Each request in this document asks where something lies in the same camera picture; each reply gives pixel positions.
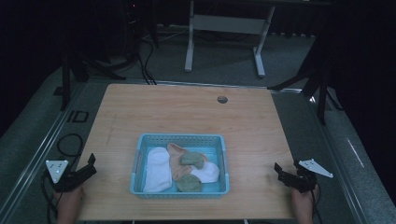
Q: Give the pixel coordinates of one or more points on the person's right hand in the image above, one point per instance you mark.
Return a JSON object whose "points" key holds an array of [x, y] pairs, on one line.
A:
{"points": [[303, 200]]}

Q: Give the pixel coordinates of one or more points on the long white sock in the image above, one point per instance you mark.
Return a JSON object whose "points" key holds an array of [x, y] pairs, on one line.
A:
{"points": [[158, 169]]}

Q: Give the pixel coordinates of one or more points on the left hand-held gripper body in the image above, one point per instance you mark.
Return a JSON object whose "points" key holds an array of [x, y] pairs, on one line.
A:
{"points": [[57, 169]]}

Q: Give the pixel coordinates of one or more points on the black metal stand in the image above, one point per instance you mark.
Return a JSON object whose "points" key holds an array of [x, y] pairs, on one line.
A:
{"points": [[65, 84], [322, 93]]}

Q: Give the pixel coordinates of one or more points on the person's left hand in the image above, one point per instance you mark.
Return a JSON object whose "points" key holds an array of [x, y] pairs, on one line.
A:
{"points": [[69, 199]]}

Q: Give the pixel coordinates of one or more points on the grey-green stone lower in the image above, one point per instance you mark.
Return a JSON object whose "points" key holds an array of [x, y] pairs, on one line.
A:
{"points": [[189, 183]]}

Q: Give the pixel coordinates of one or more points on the beige sock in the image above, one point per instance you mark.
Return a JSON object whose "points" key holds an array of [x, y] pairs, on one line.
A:
{"points": [[176, 161]]}

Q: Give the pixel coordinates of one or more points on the grey-green stone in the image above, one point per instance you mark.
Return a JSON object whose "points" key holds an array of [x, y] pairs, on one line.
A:
{"points": [[189, 183], [192, 159]]}

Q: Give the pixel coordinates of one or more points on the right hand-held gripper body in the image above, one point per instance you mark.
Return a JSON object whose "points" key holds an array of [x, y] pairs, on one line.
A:
{"points": [[306, 180]]}

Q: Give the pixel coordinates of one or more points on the blue plastic basket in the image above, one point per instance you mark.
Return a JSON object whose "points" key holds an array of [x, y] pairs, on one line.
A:
{"points": [[141, 174]]}

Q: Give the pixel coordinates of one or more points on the white desk frame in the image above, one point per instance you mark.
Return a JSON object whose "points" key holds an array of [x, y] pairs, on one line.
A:
{"points": [[229, 24]]}

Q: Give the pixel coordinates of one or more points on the short white sock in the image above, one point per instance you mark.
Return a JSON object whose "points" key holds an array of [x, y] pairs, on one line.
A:
{"points": [[207, 173]]}

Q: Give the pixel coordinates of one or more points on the grey-green stone upper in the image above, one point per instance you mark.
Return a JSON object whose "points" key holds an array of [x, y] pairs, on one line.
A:
{"points": [[192, 159]]}

